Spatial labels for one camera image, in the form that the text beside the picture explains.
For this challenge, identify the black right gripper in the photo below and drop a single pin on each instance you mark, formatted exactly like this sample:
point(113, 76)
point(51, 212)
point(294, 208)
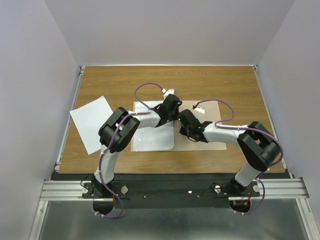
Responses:
point(184, 131)

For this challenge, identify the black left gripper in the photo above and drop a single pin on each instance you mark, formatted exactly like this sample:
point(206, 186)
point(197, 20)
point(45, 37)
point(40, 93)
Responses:
point(177, 113)

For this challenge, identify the beige file folder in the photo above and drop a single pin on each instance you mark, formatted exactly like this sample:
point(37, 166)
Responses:
point(215, 138)

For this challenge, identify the white paper sheet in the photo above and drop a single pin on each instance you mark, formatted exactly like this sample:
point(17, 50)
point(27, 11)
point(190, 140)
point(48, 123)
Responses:
point(88, 119)
point(154, 139)

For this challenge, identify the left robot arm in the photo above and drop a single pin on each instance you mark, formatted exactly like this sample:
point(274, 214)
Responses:
point(117, 132)

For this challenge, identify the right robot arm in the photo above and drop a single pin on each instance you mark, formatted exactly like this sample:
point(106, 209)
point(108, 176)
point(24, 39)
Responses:
point(260, 149)

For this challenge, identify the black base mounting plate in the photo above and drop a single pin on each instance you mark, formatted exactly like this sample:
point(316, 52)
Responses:
point(168, 191)

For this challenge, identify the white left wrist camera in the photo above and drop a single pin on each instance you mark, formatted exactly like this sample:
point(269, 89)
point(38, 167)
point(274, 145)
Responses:
point(167, 92)

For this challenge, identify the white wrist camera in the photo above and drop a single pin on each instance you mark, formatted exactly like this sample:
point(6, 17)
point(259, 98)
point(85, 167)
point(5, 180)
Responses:
point(167, 92)
point(198, 109)

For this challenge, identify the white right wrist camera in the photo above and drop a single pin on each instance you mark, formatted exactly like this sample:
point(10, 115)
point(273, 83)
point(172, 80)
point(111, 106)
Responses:
point(198, 109)

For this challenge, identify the right aluminium frame rail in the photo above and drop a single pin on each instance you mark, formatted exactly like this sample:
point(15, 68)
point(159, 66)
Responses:
point(275, 189)

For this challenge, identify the aluminium frame rail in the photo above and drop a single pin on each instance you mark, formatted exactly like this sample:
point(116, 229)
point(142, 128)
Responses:
point(65, 190)
point(275, 189)

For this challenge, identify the left aluminium frame rail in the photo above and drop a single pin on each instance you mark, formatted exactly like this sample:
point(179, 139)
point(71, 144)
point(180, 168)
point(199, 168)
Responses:
point(65, 190)

